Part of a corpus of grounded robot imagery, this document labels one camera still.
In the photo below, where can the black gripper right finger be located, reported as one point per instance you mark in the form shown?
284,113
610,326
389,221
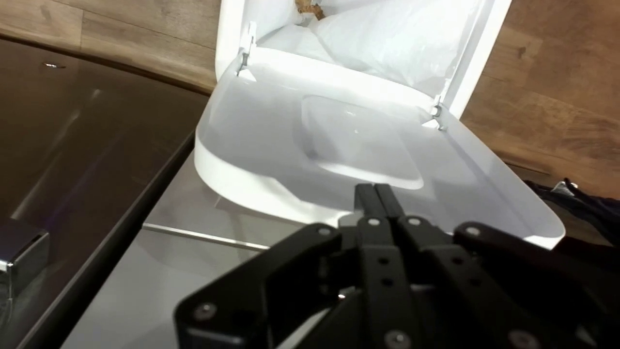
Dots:
505,291

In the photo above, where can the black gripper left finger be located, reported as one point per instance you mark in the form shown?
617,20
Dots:
284,291

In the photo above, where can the white trash bin lid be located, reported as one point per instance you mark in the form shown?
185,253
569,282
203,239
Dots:
272,128

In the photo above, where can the white trash bin body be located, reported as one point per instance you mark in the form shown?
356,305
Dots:
389,45

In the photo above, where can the dark blue towel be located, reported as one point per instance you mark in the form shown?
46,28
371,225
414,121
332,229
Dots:
594,206

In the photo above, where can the stainless steel dishwasher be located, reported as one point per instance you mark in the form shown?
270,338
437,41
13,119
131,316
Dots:
79,142

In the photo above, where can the brown paper scrap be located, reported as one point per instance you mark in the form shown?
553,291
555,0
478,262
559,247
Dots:
311,8

